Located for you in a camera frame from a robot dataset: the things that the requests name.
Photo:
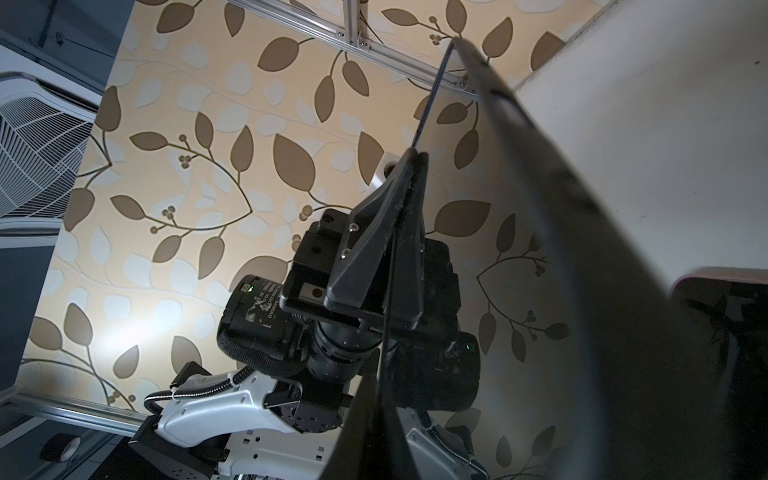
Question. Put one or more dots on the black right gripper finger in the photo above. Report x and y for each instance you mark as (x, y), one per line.
(374, 445)

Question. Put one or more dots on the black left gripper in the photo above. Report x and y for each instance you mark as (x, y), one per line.
(374, 270)

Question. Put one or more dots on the black phone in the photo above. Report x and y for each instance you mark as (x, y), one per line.
(646, 407)

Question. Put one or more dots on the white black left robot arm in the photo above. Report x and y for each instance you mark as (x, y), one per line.
(343, 364)

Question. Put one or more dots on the black tape roll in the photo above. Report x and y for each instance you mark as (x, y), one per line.
(60, 448)

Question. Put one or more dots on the white floor fan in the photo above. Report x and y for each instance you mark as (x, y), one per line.
(46, 125)

